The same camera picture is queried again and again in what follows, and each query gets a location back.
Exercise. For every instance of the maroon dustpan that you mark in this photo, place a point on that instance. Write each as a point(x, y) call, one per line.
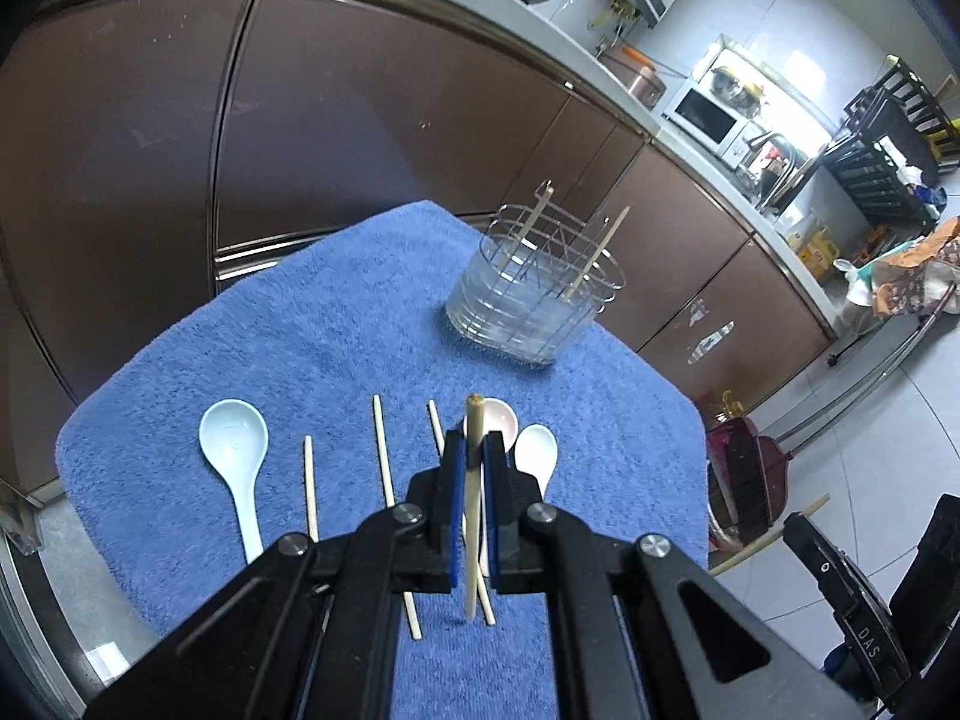
point(776, 480)

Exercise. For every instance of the brown floral apron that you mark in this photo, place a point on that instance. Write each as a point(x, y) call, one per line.
point(922, 270)

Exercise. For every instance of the brown base cabinets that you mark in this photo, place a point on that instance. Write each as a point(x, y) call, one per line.
point(375, 105)

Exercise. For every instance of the small yellow object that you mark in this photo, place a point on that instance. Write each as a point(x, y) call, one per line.
point(726, 401)

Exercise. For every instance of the wooden chopstick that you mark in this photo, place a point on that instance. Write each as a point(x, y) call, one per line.
point(604, 244)
point(534, 217)
point(310, 487)
point(435, 427)
point(472, 420)
point(382, 450)

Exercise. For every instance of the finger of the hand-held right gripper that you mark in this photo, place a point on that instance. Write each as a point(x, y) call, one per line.
point(832, 577)

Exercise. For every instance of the white plastic bag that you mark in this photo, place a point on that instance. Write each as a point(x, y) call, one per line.
point(859, 289)

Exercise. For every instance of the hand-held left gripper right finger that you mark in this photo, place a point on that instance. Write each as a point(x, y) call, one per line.
point(495, 517)

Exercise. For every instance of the yellow oil bottle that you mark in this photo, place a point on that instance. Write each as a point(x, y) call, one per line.
point(816, 251)

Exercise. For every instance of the white microwave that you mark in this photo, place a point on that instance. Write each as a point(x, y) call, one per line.
point(701, 114)

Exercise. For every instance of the black dish rack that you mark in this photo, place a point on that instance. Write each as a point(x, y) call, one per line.
point(870, 165)

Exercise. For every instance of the pink spoon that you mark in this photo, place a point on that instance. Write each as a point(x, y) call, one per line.
point(501, 420)

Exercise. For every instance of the white spoon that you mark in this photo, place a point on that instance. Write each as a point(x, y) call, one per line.
point(536, 454)

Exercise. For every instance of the broom with metal pole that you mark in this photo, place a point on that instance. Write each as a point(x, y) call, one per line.
point(742, 480)

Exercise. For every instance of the wooden stick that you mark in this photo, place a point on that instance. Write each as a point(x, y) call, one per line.
point(772, 536)

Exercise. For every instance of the window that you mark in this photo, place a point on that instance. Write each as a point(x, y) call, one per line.
point(795, 90)

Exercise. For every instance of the steel pots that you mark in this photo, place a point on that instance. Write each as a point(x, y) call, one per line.
point(731, 82)

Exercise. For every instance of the brass gas valve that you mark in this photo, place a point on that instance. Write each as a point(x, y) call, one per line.
point(619, 7)

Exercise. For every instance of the blue towel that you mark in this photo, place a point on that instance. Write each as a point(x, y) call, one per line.
point(337, 315)

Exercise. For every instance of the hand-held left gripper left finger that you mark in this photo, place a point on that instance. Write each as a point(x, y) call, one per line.
point(450, 510)

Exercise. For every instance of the steel faucet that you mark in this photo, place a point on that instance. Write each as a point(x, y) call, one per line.
point(776, 146)

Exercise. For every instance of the light blue spoon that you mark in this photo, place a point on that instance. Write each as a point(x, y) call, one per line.
point(232, 435)

